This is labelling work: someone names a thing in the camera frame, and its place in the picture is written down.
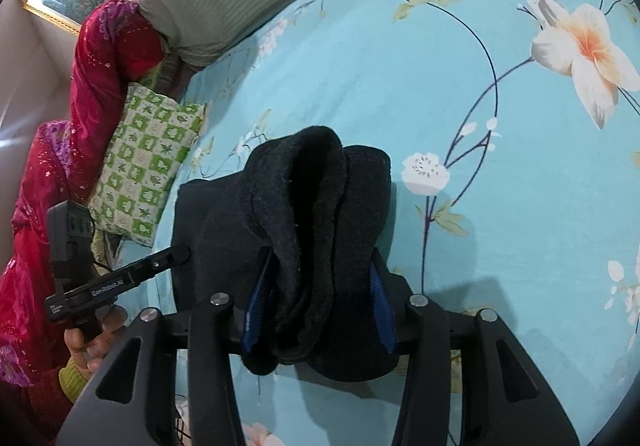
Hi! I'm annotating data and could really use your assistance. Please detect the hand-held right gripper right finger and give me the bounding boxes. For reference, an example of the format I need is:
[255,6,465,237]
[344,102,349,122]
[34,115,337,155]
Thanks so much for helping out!
[369,250,581,446]

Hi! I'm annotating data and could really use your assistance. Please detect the person's left forearm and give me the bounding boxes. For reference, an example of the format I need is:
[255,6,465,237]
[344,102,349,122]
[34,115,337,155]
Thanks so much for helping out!
[58,358,95,403]

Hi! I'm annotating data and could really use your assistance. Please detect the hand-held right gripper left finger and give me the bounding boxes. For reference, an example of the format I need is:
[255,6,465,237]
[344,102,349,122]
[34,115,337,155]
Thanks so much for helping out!
[55,246,274,446]

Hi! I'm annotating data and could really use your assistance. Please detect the black pants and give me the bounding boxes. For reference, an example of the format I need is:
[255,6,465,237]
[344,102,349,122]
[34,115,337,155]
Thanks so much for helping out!
[171,125,412,383]

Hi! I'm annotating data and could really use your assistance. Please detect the green patterned pillow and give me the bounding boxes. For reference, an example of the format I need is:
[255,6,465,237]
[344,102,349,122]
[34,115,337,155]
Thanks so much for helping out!
[88,81,207,248]

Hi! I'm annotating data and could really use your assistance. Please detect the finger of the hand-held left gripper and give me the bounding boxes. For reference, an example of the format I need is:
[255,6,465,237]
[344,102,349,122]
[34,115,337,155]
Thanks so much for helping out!
[116,245,192,295]

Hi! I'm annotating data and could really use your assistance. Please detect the red sequined cloth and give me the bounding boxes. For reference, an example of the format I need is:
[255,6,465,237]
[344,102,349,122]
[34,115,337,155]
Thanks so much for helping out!
[0,0,166,388]

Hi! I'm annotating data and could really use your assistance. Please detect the person's left hand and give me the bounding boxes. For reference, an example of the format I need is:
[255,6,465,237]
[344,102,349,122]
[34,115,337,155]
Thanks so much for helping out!
[64,307,129,381]

